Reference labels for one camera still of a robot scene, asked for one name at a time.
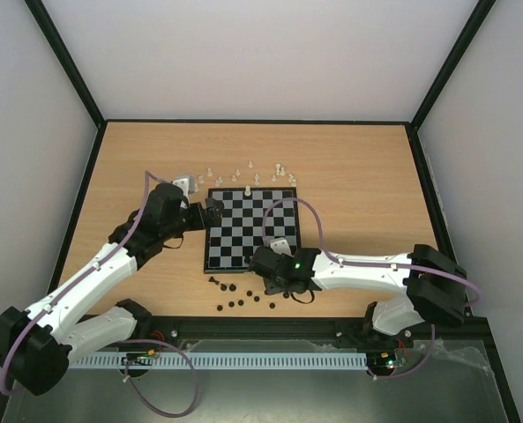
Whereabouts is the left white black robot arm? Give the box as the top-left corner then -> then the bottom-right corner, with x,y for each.
0,178 -> 224,396

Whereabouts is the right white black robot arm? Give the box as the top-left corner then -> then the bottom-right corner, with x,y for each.
248,244 -> 467,345

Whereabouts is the white chess piece right cluster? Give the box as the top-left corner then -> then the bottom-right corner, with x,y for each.
275,163 -> 286,176

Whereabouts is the black and white chessboard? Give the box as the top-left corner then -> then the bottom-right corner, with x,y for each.
204,187 -> 302,273

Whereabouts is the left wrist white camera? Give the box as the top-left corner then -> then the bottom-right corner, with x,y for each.
171,174 -> 198,197

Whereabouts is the black aluminium frame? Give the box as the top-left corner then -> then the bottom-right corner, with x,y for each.
26,0 -> 520,422

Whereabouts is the white slotted cable duct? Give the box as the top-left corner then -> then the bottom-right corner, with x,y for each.
71,352 -> 368,371

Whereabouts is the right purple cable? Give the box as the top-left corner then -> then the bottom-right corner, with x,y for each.
262,197 -> 484,382

